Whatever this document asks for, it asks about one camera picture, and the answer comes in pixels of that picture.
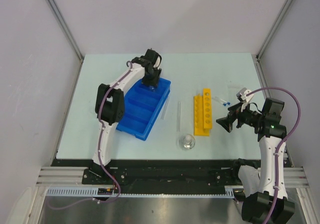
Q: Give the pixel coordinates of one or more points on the white slotted cable duct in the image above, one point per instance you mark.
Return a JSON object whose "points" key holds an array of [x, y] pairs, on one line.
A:
{"points": [[107, 192]]}

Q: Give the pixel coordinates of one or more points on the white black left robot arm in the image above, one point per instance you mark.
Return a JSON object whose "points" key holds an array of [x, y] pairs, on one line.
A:
{"points": [[110, 100]]}

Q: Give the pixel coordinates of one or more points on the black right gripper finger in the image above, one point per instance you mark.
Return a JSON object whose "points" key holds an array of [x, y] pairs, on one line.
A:
{"points": [[226, 123], [235, 108]]}

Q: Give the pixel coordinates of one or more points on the blue divided plastic bin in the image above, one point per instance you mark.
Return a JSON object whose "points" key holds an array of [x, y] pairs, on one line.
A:
{"points": [[142, 107]]}

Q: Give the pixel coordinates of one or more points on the clear glass test tube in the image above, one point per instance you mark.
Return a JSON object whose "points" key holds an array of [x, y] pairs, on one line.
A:
{"points": [[178, 116], [165, 108]]}

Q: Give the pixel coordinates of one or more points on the glass flask with white stopper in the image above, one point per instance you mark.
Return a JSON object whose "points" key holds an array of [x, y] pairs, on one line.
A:
{"points": [[186, 142]]}

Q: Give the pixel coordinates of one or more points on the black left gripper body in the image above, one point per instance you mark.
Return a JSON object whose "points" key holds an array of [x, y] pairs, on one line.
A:
{"points": [[152, 79]]}

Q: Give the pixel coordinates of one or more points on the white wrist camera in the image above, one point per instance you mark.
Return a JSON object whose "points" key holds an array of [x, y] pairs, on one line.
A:
{"points": [[154, 57], [245, 97]]}

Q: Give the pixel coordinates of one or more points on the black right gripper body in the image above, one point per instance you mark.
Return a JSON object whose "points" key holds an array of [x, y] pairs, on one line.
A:
{"points": [[247, 117]]}

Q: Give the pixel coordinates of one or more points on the yellow test tube rack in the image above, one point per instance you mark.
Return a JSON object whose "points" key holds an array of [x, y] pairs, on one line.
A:
{"points": [[202, 115]]}

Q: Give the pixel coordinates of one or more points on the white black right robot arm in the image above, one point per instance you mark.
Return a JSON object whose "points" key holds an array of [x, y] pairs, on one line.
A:
{"points": [[266, 198]]}

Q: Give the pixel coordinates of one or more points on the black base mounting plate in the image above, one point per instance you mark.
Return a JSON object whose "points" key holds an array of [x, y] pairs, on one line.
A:
{"points": [[173, 176]]}

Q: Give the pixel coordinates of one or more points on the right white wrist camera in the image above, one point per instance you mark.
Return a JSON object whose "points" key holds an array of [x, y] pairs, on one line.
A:
{"points": [[245, 97]]}

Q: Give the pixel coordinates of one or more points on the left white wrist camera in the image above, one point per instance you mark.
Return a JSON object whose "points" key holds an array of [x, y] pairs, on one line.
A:
{"points": [[154, 57]]}

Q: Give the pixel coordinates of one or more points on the blue capped small tube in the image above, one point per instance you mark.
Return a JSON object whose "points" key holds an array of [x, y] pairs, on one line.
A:
{"points": [[219, 101], [228, 103]]}

